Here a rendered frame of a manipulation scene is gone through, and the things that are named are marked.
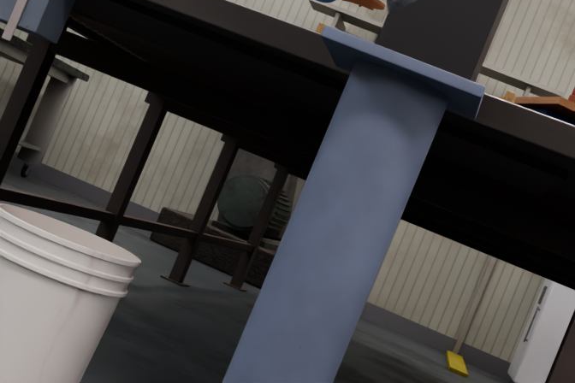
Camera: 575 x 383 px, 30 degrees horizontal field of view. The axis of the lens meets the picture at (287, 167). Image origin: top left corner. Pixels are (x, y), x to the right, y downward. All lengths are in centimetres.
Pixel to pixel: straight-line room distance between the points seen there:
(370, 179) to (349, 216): 7
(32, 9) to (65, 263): 59
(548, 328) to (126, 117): 358
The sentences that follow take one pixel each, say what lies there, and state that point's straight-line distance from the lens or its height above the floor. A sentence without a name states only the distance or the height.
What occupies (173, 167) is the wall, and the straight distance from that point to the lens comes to 837.
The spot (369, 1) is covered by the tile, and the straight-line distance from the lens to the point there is 233.
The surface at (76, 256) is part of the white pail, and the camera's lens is 200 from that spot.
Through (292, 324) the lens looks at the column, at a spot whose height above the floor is 41.
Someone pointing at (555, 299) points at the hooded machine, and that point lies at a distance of 730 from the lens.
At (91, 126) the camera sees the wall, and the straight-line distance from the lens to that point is 858.
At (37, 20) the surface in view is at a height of 74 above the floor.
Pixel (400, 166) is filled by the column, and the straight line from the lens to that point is 173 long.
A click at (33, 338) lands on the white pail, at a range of 203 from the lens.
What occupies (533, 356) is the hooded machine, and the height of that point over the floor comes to 26.
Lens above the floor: 59
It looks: 2 degrees up
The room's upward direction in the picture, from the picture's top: 23 degrees clockwise
